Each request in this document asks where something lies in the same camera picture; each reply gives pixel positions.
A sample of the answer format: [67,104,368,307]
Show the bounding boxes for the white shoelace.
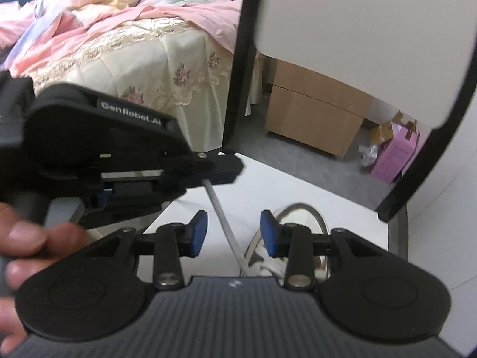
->
[203,179,289,277]

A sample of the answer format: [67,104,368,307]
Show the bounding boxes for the crumpled clear plastic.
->
[358,143,380,167]

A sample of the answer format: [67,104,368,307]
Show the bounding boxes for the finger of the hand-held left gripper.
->
[84,178,188,232]
[163,150,245,190]

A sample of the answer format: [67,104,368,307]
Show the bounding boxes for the brown cardboard box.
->
[363,111,418,146]

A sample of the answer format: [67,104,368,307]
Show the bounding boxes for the white and brown sneaker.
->
[244,203,333,281]

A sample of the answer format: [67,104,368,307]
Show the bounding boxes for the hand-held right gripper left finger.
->
[87,211,208,291]

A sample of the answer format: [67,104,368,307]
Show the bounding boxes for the white chair with black frame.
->
[143,0,477,281]

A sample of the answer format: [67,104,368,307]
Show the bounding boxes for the cream quilted bed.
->
[0,0,270,155]

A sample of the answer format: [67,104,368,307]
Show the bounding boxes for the person's left hand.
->
[0,201,91,355]

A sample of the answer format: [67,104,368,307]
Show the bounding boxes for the pink pastel duvet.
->
[0,0,243,79]

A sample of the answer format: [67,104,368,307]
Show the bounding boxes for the pink carton box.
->
[370,121,421,184]

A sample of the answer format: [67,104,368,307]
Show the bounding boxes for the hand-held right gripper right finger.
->
[260,210,384,291]

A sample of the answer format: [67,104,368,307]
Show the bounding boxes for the wooden nightstand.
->
[265,60,374,158]

